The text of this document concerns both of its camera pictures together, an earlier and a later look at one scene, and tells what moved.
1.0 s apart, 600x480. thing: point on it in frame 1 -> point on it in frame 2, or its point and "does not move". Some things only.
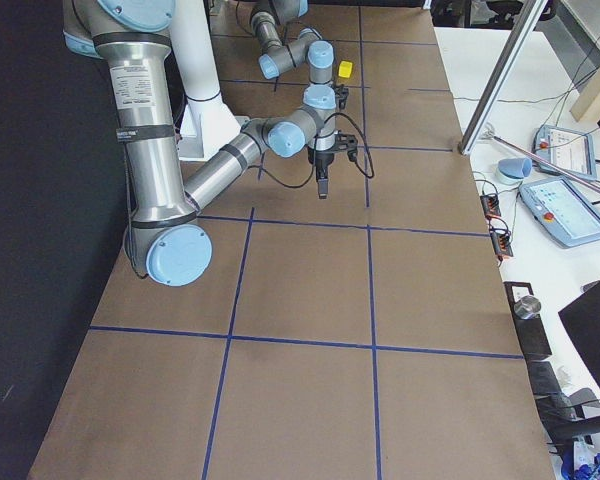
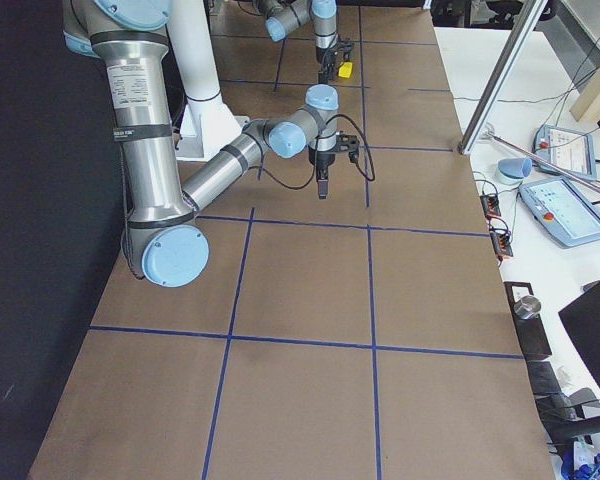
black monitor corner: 592,324 does not move
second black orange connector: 501,242 does not move
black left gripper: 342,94 -> 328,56
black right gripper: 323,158 does not move
